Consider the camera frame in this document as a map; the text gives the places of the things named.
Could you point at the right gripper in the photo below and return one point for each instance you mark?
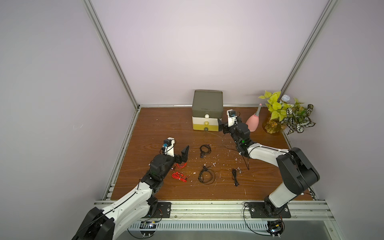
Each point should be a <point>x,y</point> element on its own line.
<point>227,128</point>

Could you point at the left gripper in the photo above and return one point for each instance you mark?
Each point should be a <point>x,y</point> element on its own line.
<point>182,158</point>

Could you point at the olive green top drawer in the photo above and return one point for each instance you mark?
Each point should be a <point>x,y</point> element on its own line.
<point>203,113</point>

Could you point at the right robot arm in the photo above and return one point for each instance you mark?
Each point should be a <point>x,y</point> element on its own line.
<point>298,173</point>

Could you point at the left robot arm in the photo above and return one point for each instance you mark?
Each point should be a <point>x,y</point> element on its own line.
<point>111,221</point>

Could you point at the red earphones upper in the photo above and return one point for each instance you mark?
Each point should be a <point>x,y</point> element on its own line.
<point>179,166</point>

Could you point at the red earphones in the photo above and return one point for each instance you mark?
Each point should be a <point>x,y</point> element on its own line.
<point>179,176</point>
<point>179,166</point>

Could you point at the black earphones top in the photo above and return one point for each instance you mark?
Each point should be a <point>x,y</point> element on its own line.
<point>205,150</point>

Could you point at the red earphones lower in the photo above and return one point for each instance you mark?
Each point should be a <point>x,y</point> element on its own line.
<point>179,176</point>

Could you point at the three-tier drawer cabinet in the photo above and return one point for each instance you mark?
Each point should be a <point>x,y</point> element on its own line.
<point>209,100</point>

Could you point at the cream middle drawer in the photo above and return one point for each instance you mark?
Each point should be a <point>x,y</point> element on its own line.
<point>205,121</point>

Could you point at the black earphones right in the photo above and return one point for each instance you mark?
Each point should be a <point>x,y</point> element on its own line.
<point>235,173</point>

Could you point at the pink vase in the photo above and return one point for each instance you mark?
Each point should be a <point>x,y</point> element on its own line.
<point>253,121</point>

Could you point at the potted green plant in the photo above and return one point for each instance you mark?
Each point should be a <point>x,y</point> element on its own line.
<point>285,114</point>

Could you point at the left controller board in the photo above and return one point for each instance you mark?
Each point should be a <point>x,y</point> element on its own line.
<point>148,228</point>

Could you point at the controller board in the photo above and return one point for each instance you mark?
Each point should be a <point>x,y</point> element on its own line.
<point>276,228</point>
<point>148,228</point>

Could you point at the right controller board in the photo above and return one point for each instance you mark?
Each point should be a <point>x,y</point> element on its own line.
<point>276,228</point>

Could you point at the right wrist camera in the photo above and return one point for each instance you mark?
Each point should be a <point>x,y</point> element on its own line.
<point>231,117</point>

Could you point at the aluminium mounting rail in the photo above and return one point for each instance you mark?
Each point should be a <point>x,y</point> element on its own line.
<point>234,211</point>

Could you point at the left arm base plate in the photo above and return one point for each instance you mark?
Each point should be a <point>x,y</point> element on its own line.
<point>159,210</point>

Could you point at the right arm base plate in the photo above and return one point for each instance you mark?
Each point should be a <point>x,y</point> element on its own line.
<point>266,210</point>

